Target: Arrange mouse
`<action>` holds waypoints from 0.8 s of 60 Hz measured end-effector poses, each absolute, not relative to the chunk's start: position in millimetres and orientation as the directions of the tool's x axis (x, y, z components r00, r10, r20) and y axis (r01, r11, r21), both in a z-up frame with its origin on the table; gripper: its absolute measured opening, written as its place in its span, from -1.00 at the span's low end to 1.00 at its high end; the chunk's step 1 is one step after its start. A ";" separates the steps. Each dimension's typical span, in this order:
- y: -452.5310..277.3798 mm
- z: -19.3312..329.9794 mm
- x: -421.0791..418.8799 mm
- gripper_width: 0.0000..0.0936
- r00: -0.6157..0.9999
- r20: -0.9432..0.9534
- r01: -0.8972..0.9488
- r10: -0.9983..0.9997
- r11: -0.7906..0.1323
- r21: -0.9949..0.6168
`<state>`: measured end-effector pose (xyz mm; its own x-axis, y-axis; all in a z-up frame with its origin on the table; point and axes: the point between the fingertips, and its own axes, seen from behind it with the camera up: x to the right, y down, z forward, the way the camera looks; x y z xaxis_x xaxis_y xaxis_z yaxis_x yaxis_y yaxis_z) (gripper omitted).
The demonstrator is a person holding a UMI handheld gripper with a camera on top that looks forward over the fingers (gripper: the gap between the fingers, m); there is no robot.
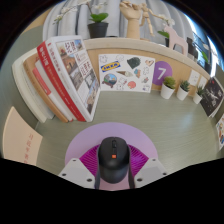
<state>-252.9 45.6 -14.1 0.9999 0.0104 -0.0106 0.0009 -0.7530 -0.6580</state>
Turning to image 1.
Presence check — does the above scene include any beige booklet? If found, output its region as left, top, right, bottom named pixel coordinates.
left=2, top=105, right=44, bottom=167

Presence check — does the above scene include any wooden artist mannequin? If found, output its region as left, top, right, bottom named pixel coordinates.
left=139, top=2, right=166, bottom=38

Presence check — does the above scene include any round purple number sticker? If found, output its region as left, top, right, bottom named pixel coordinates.
left=152, top=60, right=174, bottom=86

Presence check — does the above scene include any window with dark frame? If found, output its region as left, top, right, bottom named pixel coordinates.
left=186, top=13, right=221, bottom=74

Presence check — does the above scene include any black cover book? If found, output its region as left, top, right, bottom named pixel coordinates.
left=199, top=76, right=224, bottom=118

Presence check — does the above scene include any brown kraft book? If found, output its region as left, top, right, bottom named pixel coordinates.
left=22, top=52, right=69, bottom=124

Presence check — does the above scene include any white orchid in dark pot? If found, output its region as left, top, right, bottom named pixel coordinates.
left=156, top=13, right=176, bottom=48

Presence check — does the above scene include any spiky succulent in white pot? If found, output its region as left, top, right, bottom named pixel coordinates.
left=192, top=85, right=206, bottom=105

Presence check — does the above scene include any white sticker sheet with drawings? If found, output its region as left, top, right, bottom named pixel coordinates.
left=98, top=53, right=156, bottom=93

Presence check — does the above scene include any small succulent in white pot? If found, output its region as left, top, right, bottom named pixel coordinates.
left=159, top=76, right=177, bottom=100
left=175, top=79, right=191, bottom=102

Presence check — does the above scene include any dark grey wooden horse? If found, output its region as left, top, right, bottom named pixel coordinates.
left=186, top=36, right=204, bottom=61

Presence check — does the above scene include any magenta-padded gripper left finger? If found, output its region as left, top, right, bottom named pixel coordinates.
left=58, top=144, right=102, bottom=190

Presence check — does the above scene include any red-spined photo cover book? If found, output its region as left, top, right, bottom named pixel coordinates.
left=36, top=35, right=102, bottom=123

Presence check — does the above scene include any pink wooden horse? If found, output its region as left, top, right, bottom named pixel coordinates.
left=163, top=25, right=189, bottom=56

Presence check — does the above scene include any black computer mouse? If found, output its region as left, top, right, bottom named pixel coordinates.
left=97, top=136, right=131, bottom=185

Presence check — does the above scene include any thin red and white book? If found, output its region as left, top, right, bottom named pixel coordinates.
left=32, top=59, right=75, bottom=123

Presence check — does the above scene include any purple mouse pad with wrist rest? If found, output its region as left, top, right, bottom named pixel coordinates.
left=64, top=121, right=159, bottom=192

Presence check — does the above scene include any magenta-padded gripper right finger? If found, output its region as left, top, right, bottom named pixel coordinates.
left=127, top=144, right=169, bottom=190

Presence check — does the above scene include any wooden hand model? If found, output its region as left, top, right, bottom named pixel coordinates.
left=119, top=0, right=144, bottom=40

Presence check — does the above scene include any light wood desk shelf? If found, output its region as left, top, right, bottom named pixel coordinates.
left=82, top=36, right=214, bottom=81

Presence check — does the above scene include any grey curtain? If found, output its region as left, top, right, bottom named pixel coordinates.
left=43, top=0, right=198, bottom=44

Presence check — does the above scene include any thick white book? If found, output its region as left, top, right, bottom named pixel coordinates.
left=11, top=48, right=54, bottom=124

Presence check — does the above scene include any white wall socket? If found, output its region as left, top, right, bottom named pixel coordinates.
left=198, top=75, right=209, bottom=89
left=188, top=69, right=202, bottom=87

